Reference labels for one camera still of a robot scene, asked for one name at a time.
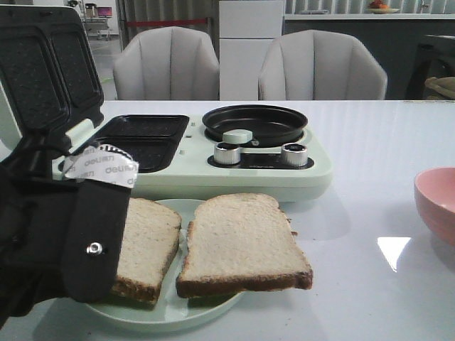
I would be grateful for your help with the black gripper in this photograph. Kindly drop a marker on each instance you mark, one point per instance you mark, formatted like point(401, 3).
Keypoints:
point(61, 238)

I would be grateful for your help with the bread slice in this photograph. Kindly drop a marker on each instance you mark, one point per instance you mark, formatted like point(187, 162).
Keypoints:
point(241, 242)
point(150, 243)

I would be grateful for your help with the breakfast maker hinged lid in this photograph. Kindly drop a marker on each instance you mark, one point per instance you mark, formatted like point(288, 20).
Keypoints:
point(49, 83)

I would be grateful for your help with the pink bowl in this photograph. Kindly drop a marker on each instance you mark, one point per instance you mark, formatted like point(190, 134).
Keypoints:
point(434, 198)

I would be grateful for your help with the light green breakfast maker base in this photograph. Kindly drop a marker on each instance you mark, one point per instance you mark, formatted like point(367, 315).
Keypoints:
point(176, 160)

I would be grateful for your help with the left silver control knob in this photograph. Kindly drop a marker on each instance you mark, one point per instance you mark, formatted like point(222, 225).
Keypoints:
point(227, 154)

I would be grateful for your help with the silver control knob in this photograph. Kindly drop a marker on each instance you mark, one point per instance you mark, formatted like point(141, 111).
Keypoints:
point(294, 155)
point(227, 154)

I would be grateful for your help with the left beige upholstered chair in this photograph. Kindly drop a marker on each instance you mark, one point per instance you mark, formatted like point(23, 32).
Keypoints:
point(170, 63)

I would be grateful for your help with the beige upholstered chair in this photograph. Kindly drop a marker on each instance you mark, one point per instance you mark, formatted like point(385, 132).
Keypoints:
point(170, 63)
point(320, 65)

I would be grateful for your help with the light green round plate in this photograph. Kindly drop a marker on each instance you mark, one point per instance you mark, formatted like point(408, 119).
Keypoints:
point(171, 312)

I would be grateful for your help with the round black frying pan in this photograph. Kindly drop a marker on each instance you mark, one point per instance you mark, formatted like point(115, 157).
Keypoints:
point(270, 125)

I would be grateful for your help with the right silver control knob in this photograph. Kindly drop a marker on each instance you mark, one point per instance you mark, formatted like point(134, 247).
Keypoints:
point(294, 155)

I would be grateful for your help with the white cabinet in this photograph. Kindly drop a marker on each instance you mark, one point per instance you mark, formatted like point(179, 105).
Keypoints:
point(246, 29)

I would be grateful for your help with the right beige upholstered chair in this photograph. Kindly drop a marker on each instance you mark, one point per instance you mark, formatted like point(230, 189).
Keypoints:
point(320, 65)

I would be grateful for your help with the fruit bowl on counter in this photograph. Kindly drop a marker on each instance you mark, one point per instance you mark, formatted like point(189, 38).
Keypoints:
point(380, 7)

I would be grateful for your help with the grey counter with white top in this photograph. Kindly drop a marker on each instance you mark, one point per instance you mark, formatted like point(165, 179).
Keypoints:
point(391, 38)

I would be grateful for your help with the dark washing machine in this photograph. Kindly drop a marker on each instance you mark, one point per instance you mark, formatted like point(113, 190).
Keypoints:
point(434, 57)

